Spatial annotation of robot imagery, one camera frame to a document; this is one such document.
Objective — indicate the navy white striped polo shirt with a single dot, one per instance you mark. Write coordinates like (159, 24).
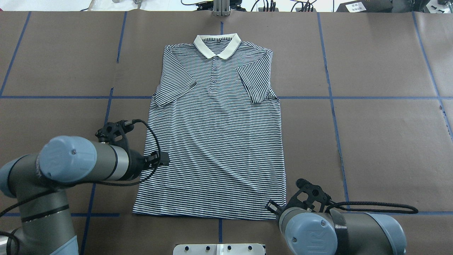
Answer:
(216, 115)

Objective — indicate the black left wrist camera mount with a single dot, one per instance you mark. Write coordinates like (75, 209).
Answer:
(114, 133)

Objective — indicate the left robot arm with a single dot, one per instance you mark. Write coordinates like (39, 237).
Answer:
(39, 182)

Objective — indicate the black box with labels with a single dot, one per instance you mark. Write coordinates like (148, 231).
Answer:
(373, 6)

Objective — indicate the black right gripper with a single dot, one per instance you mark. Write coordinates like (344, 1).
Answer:
(271, 206)

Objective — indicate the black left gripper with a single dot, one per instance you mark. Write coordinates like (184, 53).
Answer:
(136, 164)

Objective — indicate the aluminium frame post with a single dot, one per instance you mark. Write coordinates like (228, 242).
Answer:
(221, 8)

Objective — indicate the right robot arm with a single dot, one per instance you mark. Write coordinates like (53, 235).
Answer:
(335, 233)

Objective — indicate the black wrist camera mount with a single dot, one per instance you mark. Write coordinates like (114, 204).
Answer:
(309, 197)
(114, 133)

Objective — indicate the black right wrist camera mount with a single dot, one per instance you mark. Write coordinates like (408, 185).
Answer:
(309, 197)

